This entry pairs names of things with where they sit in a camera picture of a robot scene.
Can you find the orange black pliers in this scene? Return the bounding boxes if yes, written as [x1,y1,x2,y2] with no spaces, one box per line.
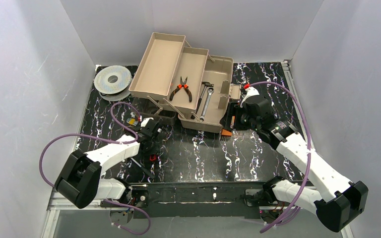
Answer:
[169,77,192,103]

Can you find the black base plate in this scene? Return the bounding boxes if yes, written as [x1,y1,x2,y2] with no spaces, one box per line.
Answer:
[99,178,296,219]

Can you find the red utility knife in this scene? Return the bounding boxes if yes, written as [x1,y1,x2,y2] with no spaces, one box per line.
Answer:
[149,155,158,162]

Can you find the black handled hammer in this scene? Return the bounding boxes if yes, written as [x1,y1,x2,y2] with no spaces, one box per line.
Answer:
[196,81,214,112]

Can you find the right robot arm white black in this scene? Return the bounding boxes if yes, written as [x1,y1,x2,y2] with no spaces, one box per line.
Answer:
[221,95,369,233]

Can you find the orange hex key set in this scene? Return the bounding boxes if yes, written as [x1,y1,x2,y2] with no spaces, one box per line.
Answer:
[220,129,233,141]

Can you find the beige plastic tool box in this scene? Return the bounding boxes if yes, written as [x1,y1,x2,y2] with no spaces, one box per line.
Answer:
[129,32,240,133]

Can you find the white filament spool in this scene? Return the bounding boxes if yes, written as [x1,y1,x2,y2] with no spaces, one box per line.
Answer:
[93,65,132,102]

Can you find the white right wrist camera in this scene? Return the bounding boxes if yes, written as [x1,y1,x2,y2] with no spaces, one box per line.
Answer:
[240,83,259,108]

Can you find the steel combination wrench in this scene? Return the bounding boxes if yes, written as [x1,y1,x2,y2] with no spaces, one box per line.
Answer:
[199,87,214,121]

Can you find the yellow black hex key set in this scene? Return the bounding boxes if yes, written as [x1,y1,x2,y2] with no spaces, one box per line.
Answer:
[127,118,139,126]

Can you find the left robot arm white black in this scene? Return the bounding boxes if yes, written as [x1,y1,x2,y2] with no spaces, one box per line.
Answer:
[55,118,162,209]

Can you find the aluminium frame rail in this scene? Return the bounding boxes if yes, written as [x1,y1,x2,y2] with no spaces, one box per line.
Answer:
[41,187,354,238]

